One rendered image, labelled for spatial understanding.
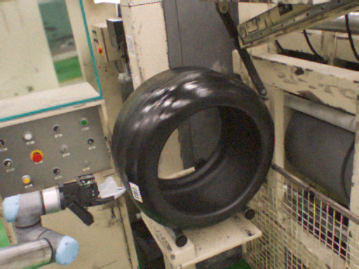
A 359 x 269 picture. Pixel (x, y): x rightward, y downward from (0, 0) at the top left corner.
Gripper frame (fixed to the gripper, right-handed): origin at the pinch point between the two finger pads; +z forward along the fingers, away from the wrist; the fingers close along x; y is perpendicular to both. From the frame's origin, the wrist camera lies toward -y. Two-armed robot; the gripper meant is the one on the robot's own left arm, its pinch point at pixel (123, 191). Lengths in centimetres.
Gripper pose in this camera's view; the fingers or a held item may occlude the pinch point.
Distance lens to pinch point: 125.6
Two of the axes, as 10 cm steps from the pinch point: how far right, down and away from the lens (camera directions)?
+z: 9.2, -1.5, 3.7
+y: -0.1, -9.3, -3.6
